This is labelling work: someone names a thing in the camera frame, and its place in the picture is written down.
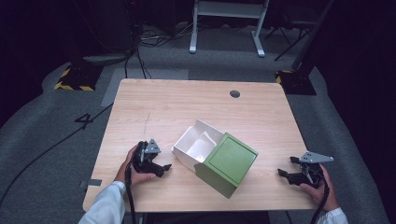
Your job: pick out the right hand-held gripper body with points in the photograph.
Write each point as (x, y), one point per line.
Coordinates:
(309, 172)

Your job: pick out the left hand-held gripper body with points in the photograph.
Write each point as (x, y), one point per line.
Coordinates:
(144, 160)

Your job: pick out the white drawer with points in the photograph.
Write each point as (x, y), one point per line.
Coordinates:
(194, 146)

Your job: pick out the green box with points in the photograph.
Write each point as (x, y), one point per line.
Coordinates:
(229, 161)

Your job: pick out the person's left hand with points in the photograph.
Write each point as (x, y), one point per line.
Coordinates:
(134, 178)

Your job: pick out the person's right hand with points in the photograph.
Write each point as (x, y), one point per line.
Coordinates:
(327, 196)

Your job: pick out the grey tape piece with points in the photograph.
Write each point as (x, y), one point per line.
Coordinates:
(93, 182)

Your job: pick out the black tape floor mark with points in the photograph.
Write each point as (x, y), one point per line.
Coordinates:
(84, 120)

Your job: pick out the black yellow striped stand base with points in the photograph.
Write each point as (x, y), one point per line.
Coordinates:
(297, 82)
(77, 79)

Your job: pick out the grey round stand base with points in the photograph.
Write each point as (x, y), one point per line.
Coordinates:
(106, 58)

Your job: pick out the black tripod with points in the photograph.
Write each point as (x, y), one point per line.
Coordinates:
(289, 40)

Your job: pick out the black stand post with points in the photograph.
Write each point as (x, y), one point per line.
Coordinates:
(311, 37)

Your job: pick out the white metal desk frame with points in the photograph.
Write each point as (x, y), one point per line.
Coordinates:
(229, 11)

